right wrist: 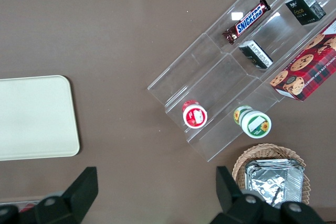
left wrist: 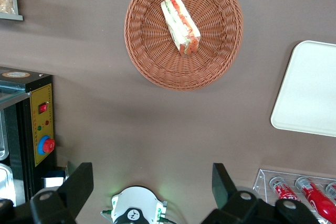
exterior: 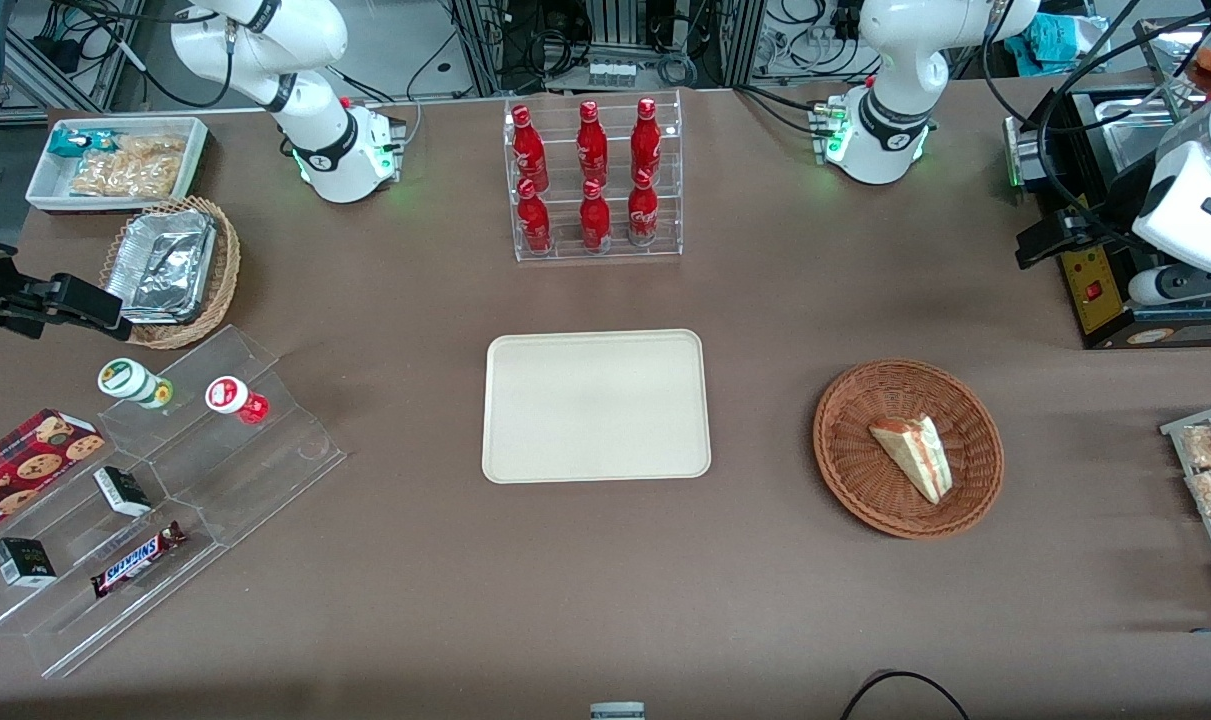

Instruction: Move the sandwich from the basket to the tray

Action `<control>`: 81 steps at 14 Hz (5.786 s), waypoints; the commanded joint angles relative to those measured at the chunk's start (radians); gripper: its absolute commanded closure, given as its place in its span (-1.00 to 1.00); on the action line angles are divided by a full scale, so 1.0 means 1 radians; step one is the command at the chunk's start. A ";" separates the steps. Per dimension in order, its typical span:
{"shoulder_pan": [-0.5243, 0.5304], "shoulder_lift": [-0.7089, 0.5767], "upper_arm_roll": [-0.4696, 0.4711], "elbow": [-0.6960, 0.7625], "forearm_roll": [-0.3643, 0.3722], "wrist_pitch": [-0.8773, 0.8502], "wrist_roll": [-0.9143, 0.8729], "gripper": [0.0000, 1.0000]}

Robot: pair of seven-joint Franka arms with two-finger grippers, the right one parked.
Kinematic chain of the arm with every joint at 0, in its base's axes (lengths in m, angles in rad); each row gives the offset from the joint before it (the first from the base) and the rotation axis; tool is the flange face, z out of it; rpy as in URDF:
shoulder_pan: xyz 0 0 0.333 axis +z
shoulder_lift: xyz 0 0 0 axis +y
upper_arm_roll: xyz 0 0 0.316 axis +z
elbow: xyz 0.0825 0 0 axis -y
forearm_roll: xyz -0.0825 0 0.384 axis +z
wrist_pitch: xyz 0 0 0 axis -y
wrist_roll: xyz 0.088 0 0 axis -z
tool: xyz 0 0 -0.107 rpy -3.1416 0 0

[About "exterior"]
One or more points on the clear bag of chips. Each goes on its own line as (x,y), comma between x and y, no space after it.
(130,170)

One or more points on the green lid cup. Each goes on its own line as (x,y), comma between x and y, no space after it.
(130,382)

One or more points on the small black box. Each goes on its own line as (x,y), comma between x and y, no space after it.
(23,562)
(122,490)

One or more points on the red cookie box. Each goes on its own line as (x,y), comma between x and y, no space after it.
(25,465)

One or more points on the triangle sandwich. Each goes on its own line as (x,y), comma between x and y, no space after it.
(915,455)

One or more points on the white rectangular snack bin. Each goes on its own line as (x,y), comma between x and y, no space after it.
(45,190)

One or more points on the red cola bottle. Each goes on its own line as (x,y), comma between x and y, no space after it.
(642,212)
(529,150)
(592,145)
(646,140)
(595,220)
(535,220)

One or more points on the brown round wicker basket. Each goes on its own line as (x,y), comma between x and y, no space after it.
(865,480)

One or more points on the aluminium foil container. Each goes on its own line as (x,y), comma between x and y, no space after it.
(165,265)

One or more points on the clear acrylic bottle rack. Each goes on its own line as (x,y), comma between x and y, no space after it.
(565,245)

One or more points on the white power strip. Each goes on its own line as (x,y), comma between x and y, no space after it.
(612,72)

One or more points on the clear acrylic stepped display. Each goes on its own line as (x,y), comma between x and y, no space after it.
(265,480)

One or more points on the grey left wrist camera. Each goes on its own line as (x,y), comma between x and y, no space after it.
(1180,285)

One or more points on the snickers chocolate bar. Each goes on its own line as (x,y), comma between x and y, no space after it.
(135,560)

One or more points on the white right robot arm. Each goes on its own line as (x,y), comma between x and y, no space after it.
(265,40)

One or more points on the small grey device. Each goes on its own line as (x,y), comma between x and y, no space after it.
(617,712)

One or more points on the teal snack packet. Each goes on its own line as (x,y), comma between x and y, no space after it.
(70,142)

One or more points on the black machine with yellow panel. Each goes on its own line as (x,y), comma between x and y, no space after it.
(1095,300)

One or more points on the beige plastic tray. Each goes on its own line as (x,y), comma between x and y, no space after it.
(595,405)

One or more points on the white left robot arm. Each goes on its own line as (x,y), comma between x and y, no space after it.
(895,60)

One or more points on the tray with bagged pastries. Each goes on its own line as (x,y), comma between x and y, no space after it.
(1180,440)

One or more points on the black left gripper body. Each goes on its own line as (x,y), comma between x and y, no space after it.
(1093,221)

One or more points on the light wicker basket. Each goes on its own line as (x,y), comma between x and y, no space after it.
(225,270)

